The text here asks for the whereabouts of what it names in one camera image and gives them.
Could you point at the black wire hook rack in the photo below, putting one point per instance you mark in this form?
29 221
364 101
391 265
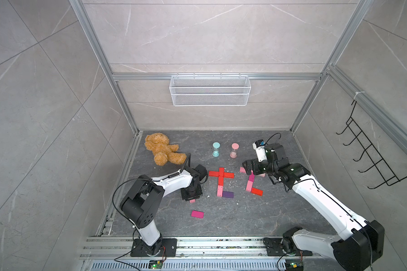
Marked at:
370 153

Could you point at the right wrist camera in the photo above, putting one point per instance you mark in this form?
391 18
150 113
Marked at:
259 147

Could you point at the white wire mesh basket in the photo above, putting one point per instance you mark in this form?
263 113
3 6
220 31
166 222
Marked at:
210 90

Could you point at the brown teddy bear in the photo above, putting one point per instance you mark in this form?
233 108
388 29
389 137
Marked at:
163 151

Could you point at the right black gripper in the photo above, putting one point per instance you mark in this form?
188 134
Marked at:
255 163

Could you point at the teal sand timer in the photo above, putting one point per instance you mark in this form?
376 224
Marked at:
216 146

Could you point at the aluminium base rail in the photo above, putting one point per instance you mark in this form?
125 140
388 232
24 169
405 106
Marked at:
240 253

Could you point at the magenta block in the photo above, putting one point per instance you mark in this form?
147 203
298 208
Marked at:
251 178
197 214

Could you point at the purple block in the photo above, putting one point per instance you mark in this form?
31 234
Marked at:
227 194

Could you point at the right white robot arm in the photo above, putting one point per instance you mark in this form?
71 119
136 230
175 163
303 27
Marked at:
358 243

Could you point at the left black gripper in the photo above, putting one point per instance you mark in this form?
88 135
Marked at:
187 196

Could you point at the red block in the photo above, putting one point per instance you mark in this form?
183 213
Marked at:
256 191
228 175
220 181
213 173

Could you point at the light pink block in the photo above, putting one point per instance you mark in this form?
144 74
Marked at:
249 186

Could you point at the pink sand timer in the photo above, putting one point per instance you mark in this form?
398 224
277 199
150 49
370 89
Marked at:
234 149

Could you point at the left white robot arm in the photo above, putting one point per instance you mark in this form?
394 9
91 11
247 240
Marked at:
140 205

